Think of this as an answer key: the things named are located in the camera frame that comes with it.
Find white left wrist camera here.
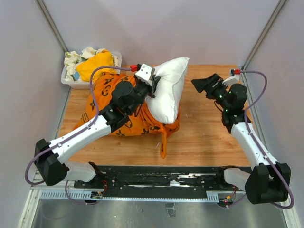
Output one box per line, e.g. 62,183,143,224
135,64,155,86

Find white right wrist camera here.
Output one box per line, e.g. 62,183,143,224
223,68,242,86

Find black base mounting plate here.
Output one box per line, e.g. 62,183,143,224
74,165,236,195

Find left aluminium frame post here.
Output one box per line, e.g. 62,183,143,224
35,0,68,53

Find yellow cloth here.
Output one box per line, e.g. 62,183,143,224
76,47,114,82

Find floral patterned cloth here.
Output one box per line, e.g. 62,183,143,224
64,47,119,83

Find right aluminium frame post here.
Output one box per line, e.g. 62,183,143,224
241,0,289,70

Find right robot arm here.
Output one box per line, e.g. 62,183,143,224
191,69,292,206

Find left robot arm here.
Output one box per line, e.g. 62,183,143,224
34,75,160,188

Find slotted aluminium cable rail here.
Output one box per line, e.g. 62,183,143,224
40,189,219,203

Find aluminium frame post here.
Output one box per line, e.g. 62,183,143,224
35,0,68,53
241,0,289,70

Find white pillow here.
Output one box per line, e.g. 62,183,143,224
146,57,190,124

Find white plastic bin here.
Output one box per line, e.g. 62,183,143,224
60,49,123,90

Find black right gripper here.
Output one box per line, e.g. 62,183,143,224
190,73,230,111

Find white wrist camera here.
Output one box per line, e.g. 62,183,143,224
135,64,155,86
223,68,242,86

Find orange monogram pillowcase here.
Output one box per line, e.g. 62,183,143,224
72,73,181,159

